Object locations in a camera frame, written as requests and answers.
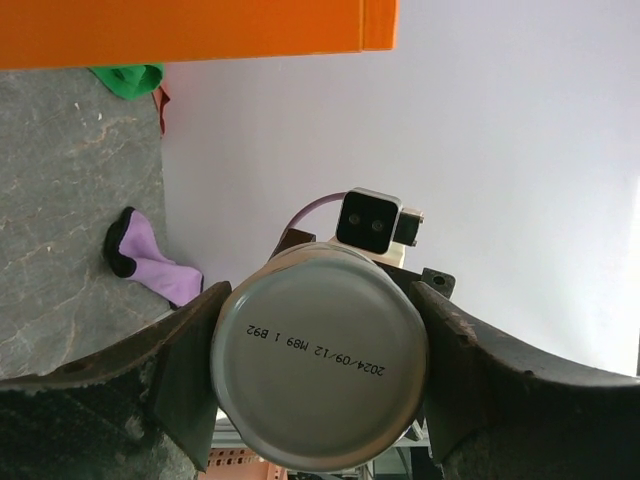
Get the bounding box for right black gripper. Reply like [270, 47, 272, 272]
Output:
[269, 228, 456, 299]

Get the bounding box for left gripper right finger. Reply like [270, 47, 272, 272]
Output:
[410, 282, 639, 479]

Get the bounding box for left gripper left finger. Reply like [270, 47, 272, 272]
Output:
[1, 281, 231, 479]

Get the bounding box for white lid small jar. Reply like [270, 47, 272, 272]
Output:
[210, 242, 428, 472]

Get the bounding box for purple cloth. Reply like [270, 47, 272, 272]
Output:
[103, 207, 204, 310]

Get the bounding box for red pink cloth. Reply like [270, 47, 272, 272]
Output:
[152, 84, 171, 135]

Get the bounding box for green cloth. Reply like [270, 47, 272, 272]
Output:
[90, 64, 165, 100]

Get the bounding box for orange wooden box cabinet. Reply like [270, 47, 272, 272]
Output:
[1, 0, 399, 69]

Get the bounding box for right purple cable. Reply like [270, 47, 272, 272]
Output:
[284, 192, 347, 246]

